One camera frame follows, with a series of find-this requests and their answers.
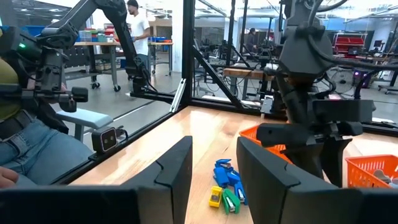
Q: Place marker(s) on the person's hand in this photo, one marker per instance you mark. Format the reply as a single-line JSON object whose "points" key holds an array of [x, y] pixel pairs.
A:
{"points": [[7, 177]]}

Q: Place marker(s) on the small black depth camera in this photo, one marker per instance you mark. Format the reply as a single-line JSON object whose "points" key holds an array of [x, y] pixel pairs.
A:
{"points": [[107, 140]]}

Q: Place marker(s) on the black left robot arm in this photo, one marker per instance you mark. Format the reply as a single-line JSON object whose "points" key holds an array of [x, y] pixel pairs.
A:
{"points": [[306, 53]]}

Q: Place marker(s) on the wooden top workbench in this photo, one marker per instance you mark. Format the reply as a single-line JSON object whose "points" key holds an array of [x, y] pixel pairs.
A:
{"points": [[99, 43]]}

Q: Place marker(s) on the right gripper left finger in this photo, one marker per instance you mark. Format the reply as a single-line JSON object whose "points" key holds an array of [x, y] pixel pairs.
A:
{"points": [[174, 174]]}

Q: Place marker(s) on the orange plastic basket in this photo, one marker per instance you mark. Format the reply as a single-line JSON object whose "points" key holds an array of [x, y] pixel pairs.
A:
{"points": [[248, 133], [360, 174]]}

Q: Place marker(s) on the yellow mini stapler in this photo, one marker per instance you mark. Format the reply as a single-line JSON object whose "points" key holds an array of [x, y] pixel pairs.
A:
{"points": [[215, 197]]}

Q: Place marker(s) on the light grey staple remover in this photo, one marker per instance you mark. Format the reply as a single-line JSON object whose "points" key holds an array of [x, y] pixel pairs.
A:
{"points": [[382, 176]]}

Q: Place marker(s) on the silver metal bracket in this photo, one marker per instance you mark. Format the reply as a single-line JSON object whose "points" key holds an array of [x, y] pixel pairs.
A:
{"points": [[178, 95]]}

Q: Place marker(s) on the person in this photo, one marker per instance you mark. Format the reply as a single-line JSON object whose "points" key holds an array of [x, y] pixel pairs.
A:
{"points": [[140, 31], [251, 40], [37, 152]]}

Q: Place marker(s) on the red storage bins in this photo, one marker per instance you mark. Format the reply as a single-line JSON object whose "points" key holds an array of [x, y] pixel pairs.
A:
{"points": [[348, 42]]}

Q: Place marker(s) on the black aluminium table frame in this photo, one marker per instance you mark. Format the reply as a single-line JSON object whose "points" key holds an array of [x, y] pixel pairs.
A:
{"points": [[188, 46]]}

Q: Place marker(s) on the wooden table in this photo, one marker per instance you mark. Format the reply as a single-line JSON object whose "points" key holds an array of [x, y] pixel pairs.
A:
{"points": [[245, 73]]}

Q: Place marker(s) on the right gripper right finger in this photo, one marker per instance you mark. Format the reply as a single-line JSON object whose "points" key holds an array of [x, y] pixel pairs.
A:
{"points": [[267, 186]]}

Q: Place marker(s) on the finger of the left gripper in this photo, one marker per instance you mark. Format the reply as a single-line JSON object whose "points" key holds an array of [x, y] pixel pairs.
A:
{"points": [[311, 158], [334, 161]]}

